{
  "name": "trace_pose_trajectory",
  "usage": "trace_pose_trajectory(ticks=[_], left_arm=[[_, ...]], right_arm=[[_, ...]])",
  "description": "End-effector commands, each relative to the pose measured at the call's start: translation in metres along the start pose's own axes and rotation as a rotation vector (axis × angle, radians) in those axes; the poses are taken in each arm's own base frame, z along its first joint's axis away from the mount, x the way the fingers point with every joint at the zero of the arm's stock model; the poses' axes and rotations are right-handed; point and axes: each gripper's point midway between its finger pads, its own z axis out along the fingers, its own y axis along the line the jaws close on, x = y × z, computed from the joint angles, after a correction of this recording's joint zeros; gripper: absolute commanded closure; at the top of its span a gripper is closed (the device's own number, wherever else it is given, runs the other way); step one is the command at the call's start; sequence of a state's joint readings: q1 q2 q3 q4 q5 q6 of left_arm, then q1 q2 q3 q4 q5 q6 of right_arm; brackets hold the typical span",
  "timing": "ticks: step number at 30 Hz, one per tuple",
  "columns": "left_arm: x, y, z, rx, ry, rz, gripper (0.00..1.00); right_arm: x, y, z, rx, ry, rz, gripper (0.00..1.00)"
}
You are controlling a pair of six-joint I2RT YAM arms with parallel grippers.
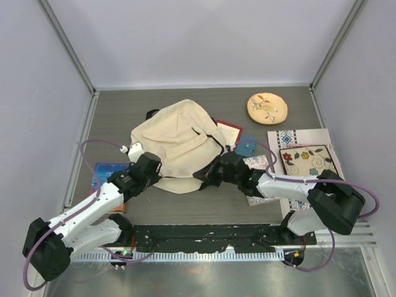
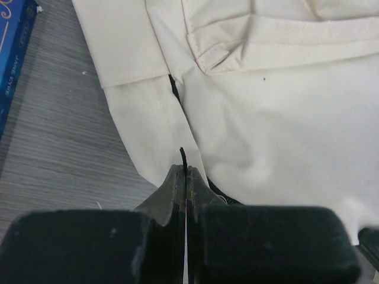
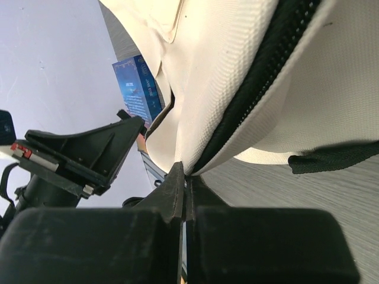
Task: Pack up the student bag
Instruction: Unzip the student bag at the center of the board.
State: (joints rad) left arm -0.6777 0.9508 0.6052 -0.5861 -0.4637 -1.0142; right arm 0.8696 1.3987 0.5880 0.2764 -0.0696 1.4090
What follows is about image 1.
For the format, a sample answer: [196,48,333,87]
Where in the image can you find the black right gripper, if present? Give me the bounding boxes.
[194,155,241,187]

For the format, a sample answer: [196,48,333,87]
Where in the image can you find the blue sunset cover book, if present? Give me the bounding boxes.
[94,163,129,213]

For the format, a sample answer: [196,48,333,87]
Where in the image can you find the cream canvas backpack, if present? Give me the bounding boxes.
[131,99,226,194]

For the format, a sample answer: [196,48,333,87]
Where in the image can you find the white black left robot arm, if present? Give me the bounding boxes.
[22,152,161,282]

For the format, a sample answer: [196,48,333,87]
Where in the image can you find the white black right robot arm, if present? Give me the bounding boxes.
[193,152,365,244]

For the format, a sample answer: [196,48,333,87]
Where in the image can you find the red bordered book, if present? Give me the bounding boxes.
[217,119,243,145]

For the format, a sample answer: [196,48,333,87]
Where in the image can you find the small blue wallet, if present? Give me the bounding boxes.
[235,135,257,157]

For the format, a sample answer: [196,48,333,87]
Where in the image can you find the floral cover notebook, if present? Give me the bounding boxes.
[243,155,280,206]

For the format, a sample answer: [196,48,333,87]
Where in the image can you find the round bird pattern plate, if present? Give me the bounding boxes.
[247,92,288,125]

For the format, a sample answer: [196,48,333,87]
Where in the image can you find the patterned white placemat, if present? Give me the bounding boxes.
[267,128,341,222]

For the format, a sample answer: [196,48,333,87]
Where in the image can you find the square flower pattern plate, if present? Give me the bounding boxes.
[279,145,343,178]

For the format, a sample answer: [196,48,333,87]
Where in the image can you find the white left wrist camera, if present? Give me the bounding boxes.
[120,142,145,163]

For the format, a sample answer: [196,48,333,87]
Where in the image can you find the black mounting base plate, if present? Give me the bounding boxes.
[96,223,318,253]

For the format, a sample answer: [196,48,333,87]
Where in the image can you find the white slotted cable duct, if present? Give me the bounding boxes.
[73,248,284,263]

